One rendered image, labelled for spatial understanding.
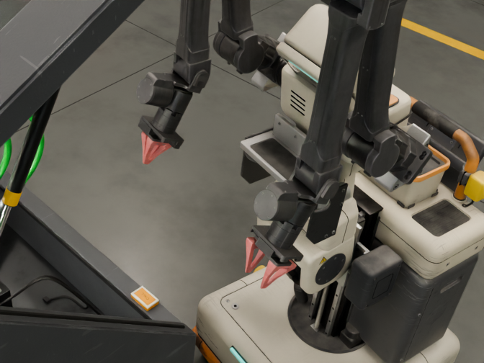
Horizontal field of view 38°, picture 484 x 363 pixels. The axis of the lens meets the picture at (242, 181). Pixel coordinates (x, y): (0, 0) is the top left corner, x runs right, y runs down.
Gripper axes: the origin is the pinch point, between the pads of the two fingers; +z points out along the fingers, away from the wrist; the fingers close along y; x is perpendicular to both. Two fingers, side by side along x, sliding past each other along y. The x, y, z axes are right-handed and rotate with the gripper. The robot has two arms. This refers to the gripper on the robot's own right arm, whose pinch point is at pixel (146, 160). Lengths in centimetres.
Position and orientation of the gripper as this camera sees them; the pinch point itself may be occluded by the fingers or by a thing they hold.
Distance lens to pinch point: 169.4
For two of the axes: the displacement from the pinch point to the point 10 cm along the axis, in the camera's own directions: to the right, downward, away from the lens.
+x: 6.7, 0.6, 7.4
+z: -4.5, 8.3, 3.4
